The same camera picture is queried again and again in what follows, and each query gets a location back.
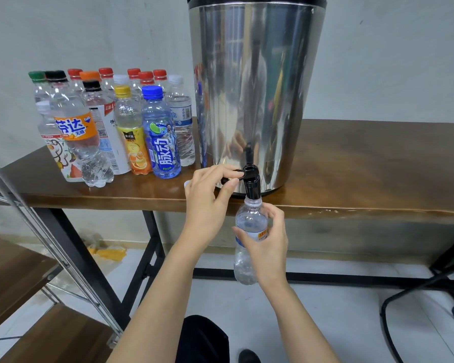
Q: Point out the person's left hand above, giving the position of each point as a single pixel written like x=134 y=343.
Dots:
x=206 y=208

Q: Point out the person's right hand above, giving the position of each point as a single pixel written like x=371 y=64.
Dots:
x=269 y=253

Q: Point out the slim blue label plastic bottle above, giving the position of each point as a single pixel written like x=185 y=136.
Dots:
x=250 y=227

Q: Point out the blue cap plastic bottle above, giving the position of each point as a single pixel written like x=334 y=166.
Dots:
x=161 y=140

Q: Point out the white cap blue label bottle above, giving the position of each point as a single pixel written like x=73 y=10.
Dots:
x=181 y=113

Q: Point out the yellow label plastic bottle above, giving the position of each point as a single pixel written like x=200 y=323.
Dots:
x=132 y=132

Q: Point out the stainless steel water dispenser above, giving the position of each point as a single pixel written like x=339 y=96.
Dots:
x=253 y=87

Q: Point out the orange label black cap bottle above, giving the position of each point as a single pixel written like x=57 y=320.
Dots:
x=79 y=140

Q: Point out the green red label plastic bottle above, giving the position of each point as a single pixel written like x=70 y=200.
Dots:
x=134 y=71

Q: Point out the white-cap blue-label bottle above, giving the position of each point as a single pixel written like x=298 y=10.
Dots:
x=121 y=79

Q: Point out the white patterned label plastic bottle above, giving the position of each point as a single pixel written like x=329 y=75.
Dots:
x=57 y=151

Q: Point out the orange cap clear plastic bottle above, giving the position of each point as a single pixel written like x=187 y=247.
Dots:
x=89 y=75

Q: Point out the wooden metal shelf rack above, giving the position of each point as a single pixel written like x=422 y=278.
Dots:
x=7 y=279

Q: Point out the green label plastic water bottle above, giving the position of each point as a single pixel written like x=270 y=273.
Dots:
x=36 y=81

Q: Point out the person's right forearm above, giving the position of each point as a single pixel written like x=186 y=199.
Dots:
x=303 y=329

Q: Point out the person's left forearm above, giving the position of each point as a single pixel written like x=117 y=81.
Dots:
x=163 y=317

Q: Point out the person's black shoe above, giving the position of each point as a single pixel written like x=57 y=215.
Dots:
x=249 y=357

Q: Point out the person's black trouser leg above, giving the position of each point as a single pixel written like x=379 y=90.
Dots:
x=204 y=340

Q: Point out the yellow debris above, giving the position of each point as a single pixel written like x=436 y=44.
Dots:
x=106 y=252

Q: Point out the black metal table frame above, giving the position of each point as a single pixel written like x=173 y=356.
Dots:
x=340 y=279

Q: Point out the wooden stool with black frame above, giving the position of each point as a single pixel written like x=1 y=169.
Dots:
x=431 y=298

